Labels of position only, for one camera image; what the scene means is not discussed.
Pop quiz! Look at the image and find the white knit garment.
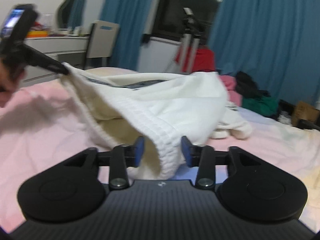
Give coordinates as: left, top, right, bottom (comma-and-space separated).
60, 66, 253, 180

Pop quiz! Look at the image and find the person's left hand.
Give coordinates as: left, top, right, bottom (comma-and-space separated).
0, 59, 25, 108

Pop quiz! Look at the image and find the orange tray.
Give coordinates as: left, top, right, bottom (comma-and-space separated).
27, 30, 49, 38

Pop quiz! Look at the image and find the white dressing table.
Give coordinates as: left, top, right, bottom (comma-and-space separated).
20, 36, 88, 87

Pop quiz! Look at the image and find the wavy mirror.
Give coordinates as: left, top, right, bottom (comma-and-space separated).
56, 0, 87, 30

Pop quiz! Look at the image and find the pink garment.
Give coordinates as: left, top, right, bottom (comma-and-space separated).
219, 75, 242, 107

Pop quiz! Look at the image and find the pastel bed sheet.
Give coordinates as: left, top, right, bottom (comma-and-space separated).
1, 80, 319, 239

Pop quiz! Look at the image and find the white black chair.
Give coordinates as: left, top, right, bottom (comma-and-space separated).
82, 20, 120, 70

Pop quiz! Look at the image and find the black garment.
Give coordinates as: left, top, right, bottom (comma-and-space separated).
235, 72, 270, 99

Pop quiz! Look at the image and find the green garment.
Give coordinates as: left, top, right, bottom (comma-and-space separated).
242, 96, 279, 118

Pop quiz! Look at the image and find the red garment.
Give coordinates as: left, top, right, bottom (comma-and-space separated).
175, 46, 216, 73

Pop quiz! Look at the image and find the brown cardboard box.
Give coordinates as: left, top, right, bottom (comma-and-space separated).
291, 101, 319, 126

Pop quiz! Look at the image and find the left blue curtain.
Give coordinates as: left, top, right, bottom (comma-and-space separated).
100, 0, 152, 70

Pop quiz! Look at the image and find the blue curtain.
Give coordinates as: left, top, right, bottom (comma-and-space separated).
100, 0, 152, 70
208, 0, 319, 105

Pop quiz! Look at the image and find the silver tripod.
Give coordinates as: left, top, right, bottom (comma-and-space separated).
178, 7, 203, 74

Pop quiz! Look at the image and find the right blue curtain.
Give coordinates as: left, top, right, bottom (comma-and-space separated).
208, 0, 319, 105

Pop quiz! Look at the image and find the dark window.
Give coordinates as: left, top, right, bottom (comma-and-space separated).
151, 0, 223, 41

